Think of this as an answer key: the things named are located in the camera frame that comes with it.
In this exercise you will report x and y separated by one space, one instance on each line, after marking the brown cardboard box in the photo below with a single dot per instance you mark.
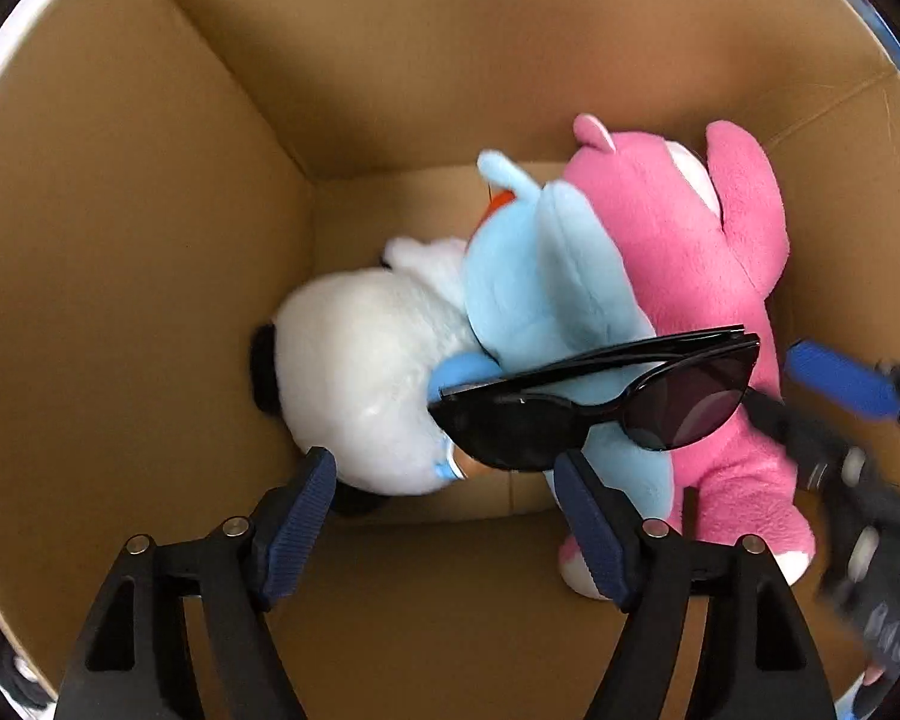
157 240

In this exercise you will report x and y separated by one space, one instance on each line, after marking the pink plush toy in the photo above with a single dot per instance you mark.
675 240

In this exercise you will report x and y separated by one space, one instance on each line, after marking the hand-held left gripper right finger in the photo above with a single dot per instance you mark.
589 521

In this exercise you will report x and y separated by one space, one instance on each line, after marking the black sunglasses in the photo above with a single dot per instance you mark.
645 405

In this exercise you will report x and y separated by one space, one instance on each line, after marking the light blue plush toy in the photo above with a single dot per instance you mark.
540 292

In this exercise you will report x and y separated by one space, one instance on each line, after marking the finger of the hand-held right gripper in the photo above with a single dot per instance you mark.
840 382
795 435

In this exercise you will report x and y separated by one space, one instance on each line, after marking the white plush toy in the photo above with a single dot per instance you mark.
360 382

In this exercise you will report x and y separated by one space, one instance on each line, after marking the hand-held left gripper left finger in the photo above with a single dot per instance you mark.
300 517

